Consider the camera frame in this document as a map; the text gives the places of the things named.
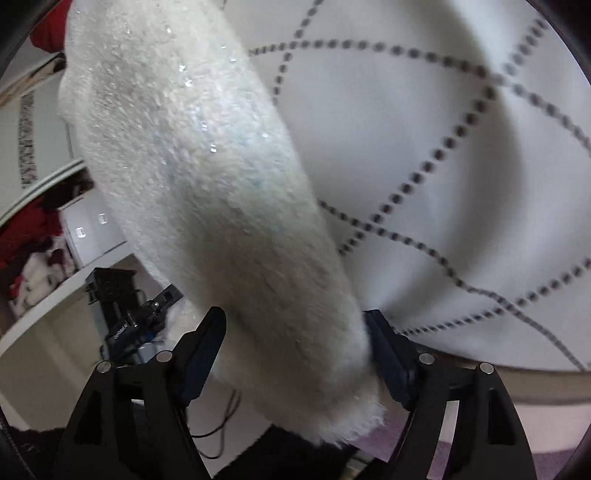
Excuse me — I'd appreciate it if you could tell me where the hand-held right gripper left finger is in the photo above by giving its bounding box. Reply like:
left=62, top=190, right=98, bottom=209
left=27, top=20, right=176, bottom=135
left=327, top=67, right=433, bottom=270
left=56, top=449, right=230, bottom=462
left=52, top=305, right=228, bottom=480

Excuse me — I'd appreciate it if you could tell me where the cream tweed jacket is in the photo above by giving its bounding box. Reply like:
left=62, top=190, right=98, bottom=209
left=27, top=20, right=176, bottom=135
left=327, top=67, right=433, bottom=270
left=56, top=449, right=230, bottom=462
left=58, top=0, right=387, bottom=448

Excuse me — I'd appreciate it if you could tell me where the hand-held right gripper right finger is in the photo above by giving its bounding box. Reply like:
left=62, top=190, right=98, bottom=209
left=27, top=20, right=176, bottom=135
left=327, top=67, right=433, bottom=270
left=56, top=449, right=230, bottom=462
left=362, top=309, right=539, bottom=480

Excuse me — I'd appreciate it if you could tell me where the black cable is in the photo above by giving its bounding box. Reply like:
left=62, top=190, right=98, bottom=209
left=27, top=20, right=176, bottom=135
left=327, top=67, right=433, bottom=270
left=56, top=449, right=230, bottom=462
left=190, top=387, right=243, bottom=460

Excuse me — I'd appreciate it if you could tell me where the black cloth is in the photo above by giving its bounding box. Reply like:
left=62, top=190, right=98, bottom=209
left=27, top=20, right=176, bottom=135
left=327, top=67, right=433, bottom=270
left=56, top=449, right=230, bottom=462
left=216, top=424, right=362, bottom=480

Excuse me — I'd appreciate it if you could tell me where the pile of red clothes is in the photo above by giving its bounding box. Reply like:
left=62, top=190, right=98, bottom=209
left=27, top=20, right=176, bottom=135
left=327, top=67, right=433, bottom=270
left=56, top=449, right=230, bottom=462
left=0, top=181, right=95, bottom=319

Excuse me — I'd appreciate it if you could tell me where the white cabinet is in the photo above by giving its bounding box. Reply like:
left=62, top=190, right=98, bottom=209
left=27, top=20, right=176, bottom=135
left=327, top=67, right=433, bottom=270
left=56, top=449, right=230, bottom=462
left=59, top=188, right=133, bottom=269

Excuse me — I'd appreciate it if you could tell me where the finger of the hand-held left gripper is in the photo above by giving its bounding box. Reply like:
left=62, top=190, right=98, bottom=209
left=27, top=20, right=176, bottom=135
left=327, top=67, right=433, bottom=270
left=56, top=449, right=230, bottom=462
left=137, top=285, right=184, bottom=343

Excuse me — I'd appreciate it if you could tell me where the red cloth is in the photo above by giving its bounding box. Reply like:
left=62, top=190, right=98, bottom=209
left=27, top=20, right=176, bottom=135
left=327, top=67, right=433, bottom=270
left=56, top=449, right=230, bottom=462
left=30, top=0, right=75, bottom=54

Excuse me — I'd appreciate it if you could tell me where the white studded headboard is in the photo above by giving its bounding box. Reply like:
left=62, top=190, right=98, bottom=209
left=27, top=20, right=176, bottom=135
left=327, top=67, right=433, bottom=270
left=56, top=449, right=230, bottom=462
left=221, top=0, right=591, bottom=373

